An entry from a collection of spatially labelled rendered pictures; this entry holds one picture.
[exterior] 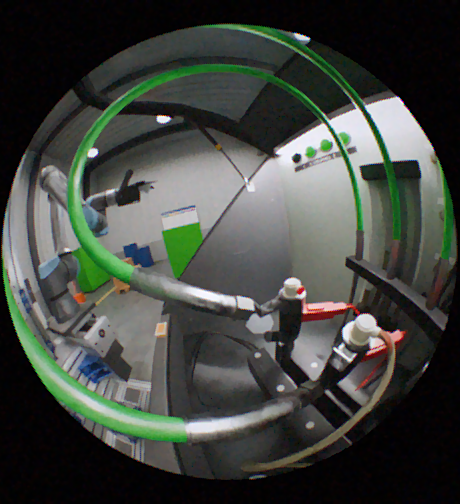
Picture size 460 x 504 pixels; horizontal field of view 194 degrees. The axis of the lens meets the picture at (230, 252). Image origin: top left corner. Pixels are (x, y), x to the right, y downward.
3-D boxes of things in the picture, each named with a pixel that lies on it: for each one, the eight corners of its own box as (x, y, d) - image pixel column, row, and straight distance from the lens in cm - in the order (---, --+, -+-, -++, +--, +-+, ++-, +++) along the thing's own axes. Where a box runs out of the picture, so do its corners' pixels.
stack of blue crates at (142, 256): (129, 271, 696) (122, 246, 685) (134, 268, 735) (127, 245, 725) (151, 266, 630) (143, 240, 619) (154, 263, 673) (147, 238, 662)
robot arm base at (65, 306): (53, 322, 76) (42, 300, 75) (72, 306, 81) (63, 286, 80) (64, 326, 62) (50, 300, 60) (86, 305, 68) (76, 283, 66)
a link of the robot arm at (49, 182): (43, 153, 83) (101, 208, 50) (53, 164, 89) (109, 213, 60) (28, 178, 84) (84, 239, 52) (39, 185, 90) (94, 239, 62)
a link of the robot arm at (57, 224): (56, 290, 78) (44, 173, 92) (69, 281, 90) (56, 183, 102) (72, 283, 71) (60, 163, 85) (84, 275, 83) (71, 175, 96)
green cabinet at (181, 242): (206, 263, 432) (196, 222, 415) (210, 271, 350) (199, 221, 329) (177, 270, 435) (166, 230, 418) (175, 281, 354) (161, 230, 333)
